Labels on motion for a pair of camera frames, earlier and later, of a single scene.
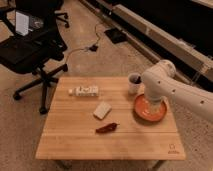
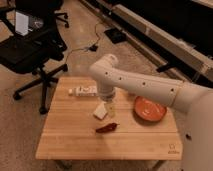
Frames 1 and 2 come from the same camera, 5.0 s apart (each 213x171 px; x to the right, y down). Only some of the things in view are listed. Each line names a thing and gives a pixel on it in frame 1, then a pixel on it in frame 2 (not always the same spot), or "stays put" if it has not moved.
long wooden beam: [177, 45] stays put
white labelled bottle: [84, 91] stays put
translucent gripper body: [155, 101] to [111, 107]
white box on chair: [21, 23] stays put
